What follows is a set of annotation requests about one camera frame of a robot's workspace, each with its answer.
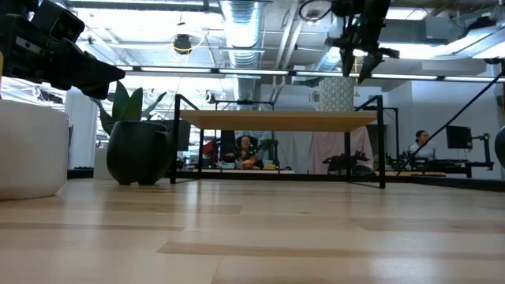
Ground white hanging cloth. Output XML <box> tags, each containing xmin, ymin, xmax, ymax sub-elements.
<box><xmin>275</xmin><ymin>129</ymin><xmax>313</xmax><ymax>174</ymax></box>

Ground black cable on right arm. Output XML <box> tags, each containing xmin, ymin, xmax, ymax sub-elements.
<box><xmin>298</xmin><ymin>0</ymin><xmax>336</xmax><ymax>23</ymax></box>

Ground black metal rig frame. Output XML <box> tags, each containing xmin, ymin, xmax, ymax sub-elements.
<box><xmin>66</xmin><ymin>58</ymin><xmax>505</xmax><ymax>193</ymax></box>

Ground pink hanging cloth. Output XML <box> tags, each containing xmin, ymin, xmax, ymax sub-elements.
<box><xmin>309</xmin><ymin>125</ymin><xmax>374</xmax><ymax>175</ymax></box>

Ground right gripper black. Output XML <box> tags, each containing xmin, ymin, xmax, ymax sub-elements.
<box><xmin>327</xmin><ymin>13</ymin><xmax>400</xmax><ymax>84</ymax></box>

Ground wooden shelf riser black legs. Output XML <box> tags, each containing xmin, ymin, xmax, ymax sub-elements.
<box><xmin>169</xmin><ymin>93</ymin><xmax>387</xmax><ymax>189</ymax></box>

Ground artificial plant in white pot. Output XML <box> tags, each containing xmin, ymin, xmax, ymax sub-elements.
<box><xmin>92</xmin><ymin>80</ymin><xmax>169</xmax><ymax>181</ymax></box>

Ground black computer monitor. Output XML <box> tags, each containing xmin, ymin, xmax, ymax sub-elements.
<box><xmin>446</xmin><ymin>125</ymin><xmax>473</xmax><ymax>150</ymax></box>

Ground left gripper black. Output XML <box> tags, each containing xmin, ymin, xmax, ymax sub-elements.
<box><xmin>0</xmin><ymin>11</ymin><xmax>126</xmax><ymax>100</ymax></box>

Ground black overhead camera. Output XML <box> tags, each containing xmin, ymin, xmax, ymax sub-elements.
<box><xmin>172</xmin><ymin>33</ymin><xmax>193</xmax><ymax>55</ymax></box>

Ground person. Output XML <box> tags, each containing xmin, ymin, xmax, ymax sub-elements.
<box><xmin>224</xmin><ymin>135</ymin><xmax>264</xmax><ymax>170</ymax></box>
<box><xmin>410</xmin><ymin>129</ymin><xmax>437</xmax><ymax>160</ymax></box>

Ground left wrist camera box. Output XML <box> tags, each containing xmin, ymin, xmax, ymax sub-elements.
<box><xmin>30</xmin><ymin>0</ymin><xmax>86</xmax><ymax>43</ymax></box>

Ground black background workbench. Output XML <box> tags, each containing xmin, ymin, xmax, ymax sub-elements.
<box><xmin>384</xmin><ymin>155</ymin><xmax>496</xmax><ymax>179</ymax></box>

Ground white patterned mug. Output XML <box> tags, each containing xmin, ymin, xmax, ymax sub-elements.
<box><xmin>311</xmin><ymin>77</ymin><xmax>356</xmax><ymax>113</ymax></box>

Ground small green background plant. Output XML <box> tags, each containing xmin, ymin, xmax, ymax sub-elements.
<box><xmin>256</xmin><ymin>138</ymin><xmax>279</xmax><ymax>157</ymax></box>

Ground white mug pink inside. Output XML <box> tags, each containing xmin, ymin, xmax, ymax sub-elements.
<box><xmin>0</xmin><ymin>99</ymin><xmax>70</xmax><ymax>201</ymax></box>

